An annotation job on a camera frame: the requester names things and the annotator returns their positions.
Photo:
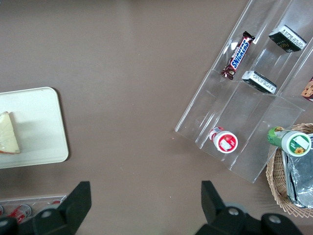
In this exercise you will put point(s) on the small light wicker basket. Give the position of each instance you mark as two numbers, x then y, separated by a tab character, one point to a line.
275	176

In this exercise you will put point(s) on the black snack box white label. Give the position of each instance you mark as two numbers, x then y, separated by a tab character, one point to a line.
287	39
259	82

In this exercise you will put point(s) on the red yogurt drink bottle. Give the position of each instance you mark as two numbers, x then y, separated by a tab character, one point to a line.
226	142

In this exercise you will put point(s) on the cream rectangular serving tray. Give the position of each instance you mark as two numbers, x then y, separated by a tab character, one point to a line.
41	122

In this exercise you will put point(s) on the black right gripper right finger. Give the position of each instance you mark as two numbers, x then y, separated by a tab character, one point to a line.
220	218

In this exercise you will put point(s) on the red cookie box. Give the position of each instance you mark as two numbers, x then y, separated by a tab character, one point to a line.
308	91

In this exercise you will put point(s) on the Snickers chocolate bar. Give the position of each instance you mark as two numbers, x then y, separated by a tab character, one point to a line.
239	55

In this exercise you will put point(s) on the silver foil packet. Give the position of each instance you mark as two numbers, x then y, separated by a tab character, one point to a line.
300	181

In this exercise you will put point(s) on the clear acrylic bottle rack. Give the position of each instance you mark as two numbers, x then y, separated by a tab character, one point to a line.
29	198

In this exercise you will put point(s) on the red cola bottle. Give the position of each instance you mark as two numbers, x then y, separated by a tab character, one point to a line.
20	211

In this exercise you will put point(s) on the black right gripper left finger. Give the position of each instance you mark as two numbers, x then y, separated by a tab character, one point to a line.
66	213

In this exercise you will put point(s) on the green yogurt drink bottle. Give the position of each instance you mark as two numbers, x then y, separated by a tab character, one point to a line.
293	143

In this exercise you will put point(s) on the clear acrylic stepped display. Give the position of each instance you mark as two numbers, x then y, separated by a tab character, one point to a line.
244	117

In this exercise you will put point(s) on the triangular sandwich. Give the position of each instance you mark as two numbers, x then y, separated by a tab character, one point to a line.
8	134

